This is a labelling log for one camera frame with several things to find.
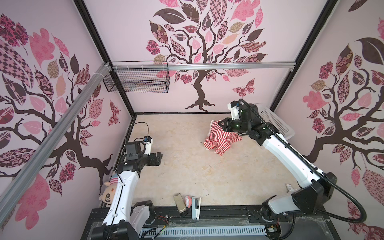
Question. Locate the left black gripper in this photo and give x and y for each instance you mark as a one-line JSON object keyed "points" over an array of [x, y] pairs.
{"points": [[152, 162]]}

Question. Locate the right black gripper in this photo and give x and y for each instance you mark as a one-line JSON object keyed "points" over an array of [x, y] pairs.
{"points": [[226, 127]]}

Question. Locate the red white striped tank top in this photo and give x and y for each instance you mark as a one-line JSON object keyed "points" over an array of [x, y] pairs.
{"points": [[218, 140]]}

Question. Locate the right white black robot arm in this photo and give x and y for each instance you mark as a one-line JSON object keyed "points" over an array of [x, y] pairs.
{"points": [[271, 132]]}

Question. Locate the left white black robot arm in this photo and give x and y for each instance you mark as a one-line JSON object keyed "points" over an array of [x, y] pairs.
{"points": [[124, 221]]}

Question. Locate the white plastic mesh basket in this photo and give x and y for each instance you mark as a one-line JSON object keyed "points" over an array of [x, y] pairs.
{"points": [[272, 118]]}

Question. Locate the plush doll head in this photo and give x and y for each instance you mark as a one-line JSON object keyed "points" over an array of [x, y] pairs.
{"points": [[107, 196]]}

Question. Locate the tan rectangular block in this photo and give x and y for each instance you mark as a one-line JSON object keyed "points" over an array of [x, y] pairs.
{"points": [[180, 203]]}

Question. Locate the small pink toy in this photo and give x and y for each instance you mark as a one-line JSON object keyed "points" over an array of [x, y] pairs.
{"points": [[188, 201]]}

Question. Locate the small white bunny figure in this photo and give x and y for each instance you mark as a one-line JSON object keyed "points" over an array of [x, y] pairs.
{"points": [[290, 188]]}

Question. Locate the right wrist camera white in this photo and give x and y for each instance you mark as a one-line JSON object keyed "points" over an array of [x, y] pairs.
{"points": [[234, 108]]}

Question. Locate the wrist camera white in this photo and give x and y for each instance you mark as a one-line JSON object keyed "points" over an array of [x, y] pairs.
{"points": [[148, 141], [234, 108]]}

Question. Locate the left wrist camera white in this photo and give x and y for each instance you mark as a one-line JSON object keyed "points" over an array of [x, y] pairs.
{"points": [[148, 141]]}

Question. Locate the aluminium rail back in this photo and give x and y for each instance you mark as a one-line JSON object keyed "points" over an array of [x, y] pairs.
{"points": [[211, 66]]}

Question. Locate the aluminium rail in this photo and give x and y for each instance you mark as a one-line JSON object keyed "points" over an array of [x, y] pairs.
{"points": [[211, 66], [24, 178]]}

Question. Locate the white slotted cable duct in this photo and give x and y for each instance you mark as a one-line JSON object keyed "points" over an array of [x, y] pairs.
{"points": [[217, 231]]}

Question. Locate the black wire basket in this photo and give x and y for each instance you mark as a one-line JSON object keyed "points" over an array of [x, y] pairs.
{"points": [[138, 77]]}

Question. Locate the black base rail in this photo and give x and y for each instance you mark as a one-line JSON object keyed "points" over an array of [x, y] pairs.
{"points": [[249, 213]]}

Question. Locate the aluminium rail left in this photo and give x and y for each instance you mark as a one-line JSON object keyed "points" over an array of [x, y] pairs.
{"points": [[24, 178]]}

